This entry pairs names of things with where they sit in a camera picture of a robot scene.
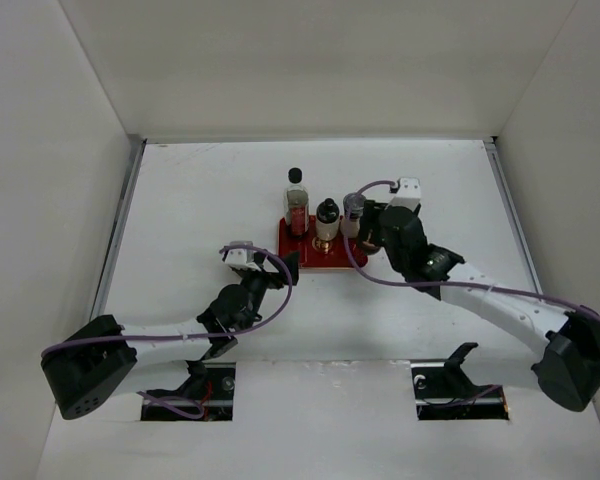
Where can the clear lid salt grinder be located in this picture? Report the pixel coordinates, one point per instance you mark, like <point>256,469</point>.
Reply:
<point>353,207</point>

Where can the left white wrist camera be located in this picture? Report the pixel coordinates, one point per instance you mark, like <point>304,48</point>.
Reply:
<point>237,255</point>

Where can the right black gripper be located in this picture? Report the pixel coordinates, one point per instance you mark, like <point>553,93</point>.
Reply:
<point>371,216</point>

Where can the red lid chili jar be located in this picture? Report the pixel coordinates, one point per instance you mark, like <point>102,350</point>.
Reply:
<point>366,242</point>

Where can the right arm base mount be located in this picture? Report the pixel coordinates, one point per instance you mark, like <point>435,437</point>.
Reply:
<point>443,391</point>

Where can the small black dome cap bottle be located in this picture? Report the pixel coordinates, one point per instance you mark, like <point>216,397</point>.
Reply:
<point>327,221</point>

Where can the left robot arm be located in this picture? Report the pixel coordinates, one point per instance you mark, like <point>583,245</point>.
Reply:
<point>84,370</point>

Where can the red rectangular tray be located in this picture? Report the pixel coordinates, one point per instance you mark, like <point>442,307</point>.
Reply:
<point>311,255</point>

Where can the dark sauce bottle black cap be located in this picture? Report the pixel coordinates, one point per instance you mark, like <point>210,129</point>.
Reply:
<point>296,203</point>

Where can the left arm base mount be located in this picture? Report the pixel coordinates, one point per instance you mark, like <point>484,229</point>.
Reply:
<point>207,395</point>

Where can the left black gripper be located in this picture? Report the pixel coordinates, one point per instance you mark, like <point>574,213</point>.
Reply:
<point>272,280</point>

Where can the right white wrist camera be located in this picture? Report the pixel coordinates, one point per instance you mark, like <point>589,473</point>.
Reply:
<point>406,192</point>

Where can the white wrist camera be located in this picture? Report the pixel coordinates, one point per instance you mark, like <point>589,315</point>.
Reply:
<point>406,192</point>
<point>237,255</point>

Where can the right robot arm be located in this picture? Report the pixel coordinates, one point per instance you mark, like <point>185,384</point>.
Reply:
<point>564,337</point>

